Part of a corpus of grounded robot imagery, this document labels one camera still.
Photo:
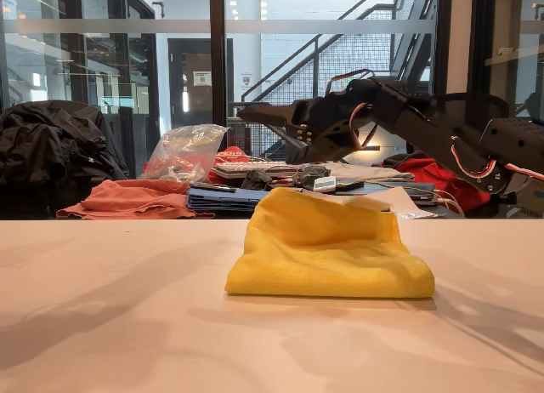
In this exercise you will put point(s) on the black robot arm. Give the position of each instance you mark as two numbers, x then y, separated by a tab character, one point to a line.
425	121

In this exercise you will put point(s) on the small white poster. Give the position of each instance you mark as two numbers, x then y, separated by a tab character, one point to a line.
245	81

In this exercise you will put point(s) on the small red item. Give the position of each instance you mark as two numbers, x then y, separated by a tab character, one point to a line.
282	181

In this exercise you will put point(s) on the large crumpled black bag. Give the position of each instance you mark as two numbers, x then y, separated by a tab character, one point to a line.
312	172

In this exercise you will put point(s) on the small bag of screws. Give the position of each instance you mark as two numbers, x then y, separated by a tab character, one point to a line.
408	215

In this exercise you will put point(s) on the black jacket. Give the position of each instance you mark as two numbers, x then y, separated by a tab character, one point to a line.
47	155

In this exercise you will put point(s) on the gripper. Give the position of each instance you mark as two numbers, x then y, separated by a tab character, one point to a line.
307	122

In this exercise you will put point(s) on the red jacket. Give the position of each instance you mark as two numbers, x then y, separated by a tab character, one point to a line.
442	184

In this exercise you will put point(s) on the beige folded cloth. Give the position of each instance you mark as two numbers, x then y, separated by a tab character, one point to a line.
370	172

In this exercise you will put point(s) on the yellow microfiber towel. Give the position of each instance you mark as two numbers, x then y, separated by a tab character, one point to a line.
323	278

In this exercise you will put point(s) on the white QR sign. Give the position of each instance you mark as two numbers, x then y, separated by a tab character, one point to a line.
202	79

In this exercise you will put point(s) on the black desk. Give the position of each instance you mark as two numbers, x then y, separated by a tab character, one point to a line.
238	215

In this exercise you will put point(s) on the small crumpled black bag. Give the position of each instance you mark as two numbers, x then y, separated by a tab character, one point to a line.
255	179

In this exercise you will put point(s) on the black flat device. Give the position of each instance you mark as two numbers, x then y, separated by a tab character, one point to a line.
350	185

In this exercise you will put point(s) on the white lined paper sheet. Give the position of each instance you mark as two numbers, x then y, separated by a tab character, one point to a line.
408	201

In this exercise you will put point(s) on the glowing wall light bar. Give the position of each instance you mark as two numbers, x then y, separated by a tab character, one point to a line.
372	147

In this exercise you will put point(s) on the large white phone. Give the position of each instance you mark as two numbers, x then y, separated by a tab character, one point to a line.
325	183

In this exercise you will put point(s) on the clear plastic bag with parts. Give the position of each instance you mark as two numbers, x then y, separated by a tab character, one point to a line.
187	155

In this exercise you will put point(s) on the coral t-shirt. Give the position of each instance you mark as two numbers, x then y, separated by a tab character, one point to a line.
136	199

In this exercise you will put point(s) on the red cloth white print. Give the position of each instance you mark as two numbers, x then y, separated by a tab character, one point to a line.
233	155

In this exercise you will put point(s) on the dark framed door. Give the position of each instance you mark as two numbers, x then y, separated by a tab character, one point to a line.
200	104

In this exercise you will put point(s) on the white keyboard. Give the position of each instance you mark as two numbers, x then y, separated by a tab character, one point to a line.
255	169

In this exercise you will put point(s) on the metal staircase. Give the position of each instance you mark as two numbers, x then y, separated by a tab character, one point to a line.
293	70

